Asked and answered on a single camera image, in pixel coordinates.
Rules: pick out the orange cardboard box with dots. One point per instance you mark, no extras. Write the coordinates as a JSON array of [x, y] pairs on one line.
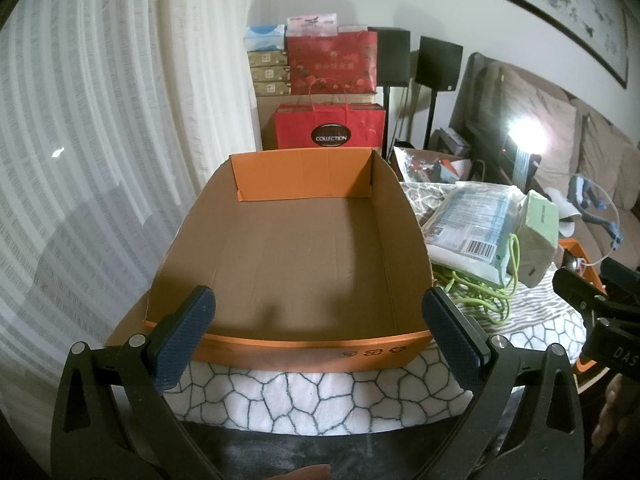
[[300, 240]]

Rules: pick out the clear face mask packet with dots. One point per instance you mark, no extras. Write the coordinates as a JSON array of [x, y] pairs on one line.
[[465, 225]]

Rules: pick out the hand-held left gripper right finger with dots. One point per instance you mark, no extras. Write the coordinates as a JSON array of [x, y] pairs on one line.
[[452, 342]]

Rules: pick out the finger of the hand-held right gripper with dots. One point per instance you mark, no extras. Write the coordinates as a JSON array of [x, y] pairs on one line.
[[575, 290], [622, 277]]

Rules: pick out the green tissue pack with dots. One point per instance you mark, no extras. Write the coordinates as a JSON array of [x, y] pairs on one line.
[[537, 230]]

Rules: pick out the red bag with oval label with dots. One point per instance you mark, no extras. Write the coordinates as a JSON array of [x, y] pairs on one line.
[[300, 125]]

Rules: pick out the clear plastic bag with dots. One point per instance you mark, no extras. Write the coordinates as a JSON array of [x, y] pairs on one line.
[[425, 165]]

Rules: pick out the large red floral gift bag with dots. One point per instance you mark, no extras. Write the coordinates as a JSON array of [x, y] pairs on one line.
[[325, 67]]

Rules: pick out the pink white tissue pack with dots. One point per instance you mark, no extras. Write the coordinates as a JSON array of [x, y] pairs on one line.
[[310, 25]]

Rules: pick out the brown sofa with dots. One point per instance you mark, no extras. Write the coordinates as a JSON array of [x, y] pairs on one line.
[[595, 240]]

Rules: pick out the white curtain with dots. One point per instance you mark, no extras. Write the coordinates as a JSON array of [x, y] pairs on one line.
[[100, 110]]

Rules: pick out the beige sofa cushion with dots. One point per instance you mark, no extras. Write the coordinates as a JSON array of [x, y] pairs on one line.
[[602, 160], [550, 105]]

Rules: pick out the blue tissue box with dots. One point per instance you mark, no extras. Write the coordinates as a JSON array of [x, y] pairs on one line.
[[265, 39]]

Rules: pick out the black speaker stand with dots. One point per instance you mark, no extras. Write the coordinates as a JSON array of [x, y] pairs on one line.
[[430, 120], [386, 120]]

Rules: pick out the orange cardboard lid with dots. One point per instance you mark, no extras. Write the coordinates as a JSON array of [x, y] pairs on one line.
[[570, 250]]

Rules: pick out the white object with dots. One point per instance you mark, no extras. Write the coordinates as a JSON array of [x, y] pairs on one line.
[[562, 210]]

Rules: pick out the bright lamp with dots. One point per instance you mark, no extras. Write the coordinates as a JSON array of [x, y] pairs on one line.
[[525, 135]]

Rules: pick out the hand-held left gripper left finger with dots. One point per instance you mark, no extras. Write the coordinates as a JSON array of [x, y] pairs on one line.
[[182, 342]]

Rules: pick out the blue flexible holder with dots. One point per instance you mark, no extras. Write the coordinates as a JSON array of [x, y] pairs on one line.
[[580, 190]]

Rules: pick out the person's right hand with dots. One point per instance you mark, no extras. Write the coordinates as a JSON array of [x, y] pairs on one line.
[[612, 410]]

